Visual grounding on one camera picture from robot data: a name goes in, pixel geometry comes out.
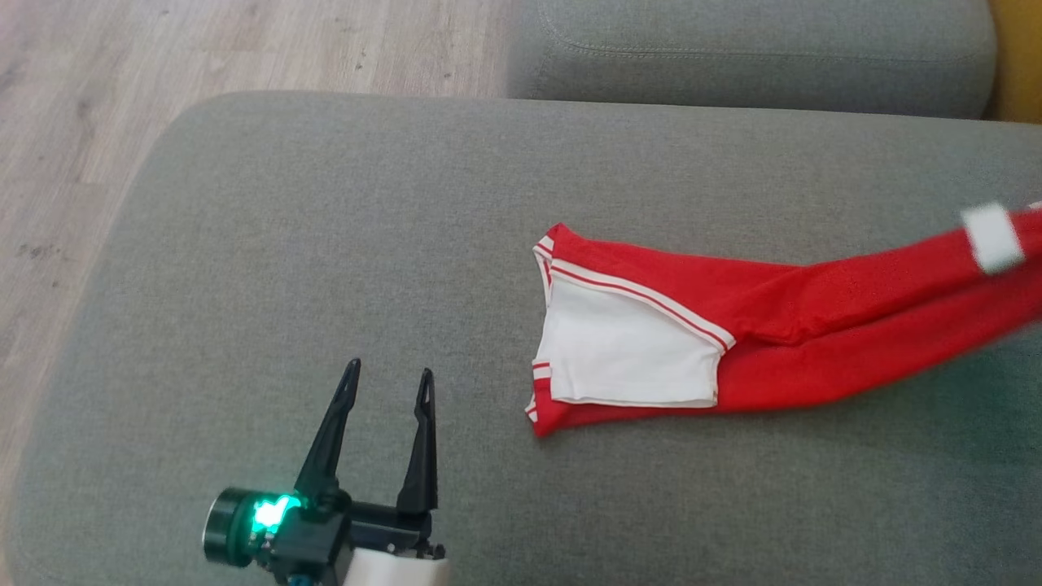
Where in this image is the large grey sofa seat cushion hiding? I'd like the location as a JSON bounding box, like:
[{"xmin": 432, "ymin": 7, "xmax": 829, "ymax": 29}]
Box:
[{"xmin": 0, "ymin": 91, "xmax": 1042, "ymax": 586}]

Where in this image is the yellow cushion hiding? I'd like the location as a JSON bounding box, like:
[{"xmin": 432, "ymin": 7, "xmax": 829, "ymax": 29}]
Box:
[{"xmin": 987, "ymin": 0, "xmax": 1042, "ymax": 125}]

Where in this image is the red and white sports jersey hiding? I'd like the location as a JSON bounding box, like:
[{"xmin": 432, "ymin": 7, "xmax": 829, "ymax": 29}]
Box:
[{"xmin": 525, "ymin": 199, "xmax": 1042, "ymax": 438}]

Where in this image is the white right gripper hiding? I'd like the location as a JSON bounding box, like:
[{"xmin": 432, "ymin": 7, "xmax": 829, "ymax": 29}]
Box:
[{"xmin": 961, "ymin": 202, "xmax": 1026, "ymax": 275}]

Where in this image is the small grey sofa cushion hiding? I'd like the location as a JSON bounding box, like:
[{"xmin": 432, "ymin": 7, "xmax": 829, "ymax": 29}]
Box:
[{"xmin": 506, "ymin": 0, "xmax": 998, "ymax": 121}]

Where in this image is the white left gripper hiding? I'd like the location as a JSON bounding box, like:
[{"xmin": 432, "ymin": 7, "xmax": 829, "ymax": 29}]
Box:
[{"xmin": 295, "ymin": 358, "xmax": 451, "ymax": 586}]

